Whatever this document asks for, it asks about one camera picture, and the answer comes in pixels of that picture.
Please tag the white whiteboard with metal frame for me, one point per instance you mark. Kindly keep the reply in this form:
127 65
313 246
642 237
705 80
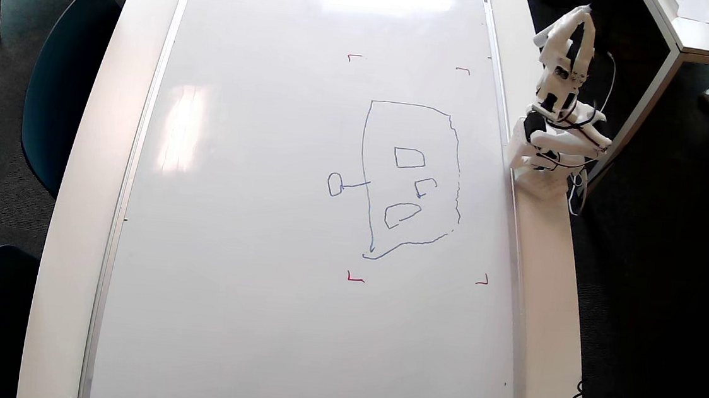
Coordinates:
264 217

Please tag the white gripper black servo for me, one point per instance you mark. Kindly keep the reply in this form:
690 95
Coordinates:
570 49

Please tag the white paper sheet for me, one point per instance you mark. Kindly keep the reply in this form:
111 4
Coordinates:
695 9

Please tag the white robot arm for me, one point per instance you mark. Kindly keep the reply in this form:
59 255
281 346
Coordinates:
564 141

